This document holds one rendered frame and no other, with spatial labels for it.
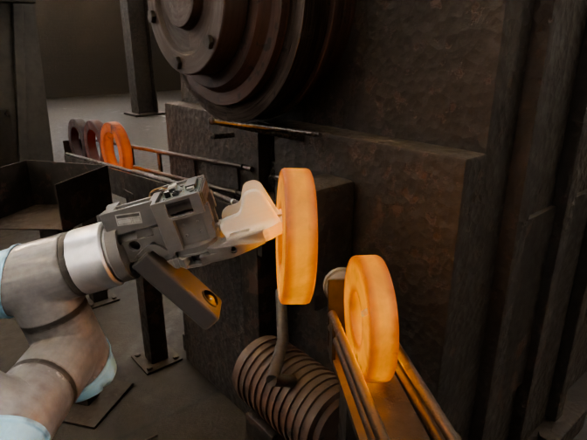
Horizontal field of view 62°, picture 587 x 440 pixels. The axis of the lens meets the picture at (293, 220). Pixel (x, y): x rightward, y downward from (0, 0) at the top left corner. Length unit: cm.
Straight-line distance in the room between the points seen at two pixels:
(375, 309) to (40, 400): 35
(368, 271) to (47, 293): 35
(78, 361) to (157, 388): 111
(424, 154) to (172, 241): 43
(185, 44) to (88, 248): 53
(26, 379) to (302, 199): 32
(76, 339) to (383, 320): 34
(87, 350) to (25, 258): 12
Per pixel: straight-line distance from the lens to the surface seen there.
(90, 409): 167
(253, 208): 53
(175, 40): 102
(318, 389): 80
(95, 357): 63
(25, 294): 60
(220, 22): 86
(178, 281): 57
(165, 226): 53
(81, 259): 56
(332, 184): 86
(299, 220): 49
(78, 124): 199
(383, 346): 56
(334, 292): 70
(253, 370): 86
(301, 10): 83
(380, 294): 56
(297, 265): 50
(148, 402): 165
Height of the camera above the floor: 103
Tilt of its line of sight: 20 degrees down
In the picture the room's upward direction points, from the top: straight up
